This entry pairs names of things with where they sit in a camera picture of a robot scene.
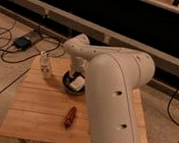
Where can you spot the black power adapter box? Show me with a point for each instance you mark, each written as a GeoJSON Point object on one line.
{"type": "Point", "coordinates": [22, 43]}

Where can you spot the white sponge block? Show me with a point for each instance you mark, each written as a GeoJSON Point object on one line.
{"type": "Point", "coordinates": [77, 84]}

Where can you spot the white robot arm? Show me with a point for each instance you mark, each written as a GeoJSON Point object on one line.
{"type": "Point", "coordinates": [111, 75]}

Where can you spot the wooden table board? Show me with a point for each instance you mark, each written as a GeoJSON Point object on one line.
{"type": "Point", "coordinates": [39, 108]}

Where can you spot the long wooden frame beam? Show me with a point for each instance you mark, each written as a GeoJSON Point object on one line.
{"type": "Point", "coordinates": [163, 60]}

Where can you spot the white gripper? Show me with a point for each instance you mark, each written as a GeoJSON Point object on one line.
{"type": "Point", "coordinates": [78, 65]}

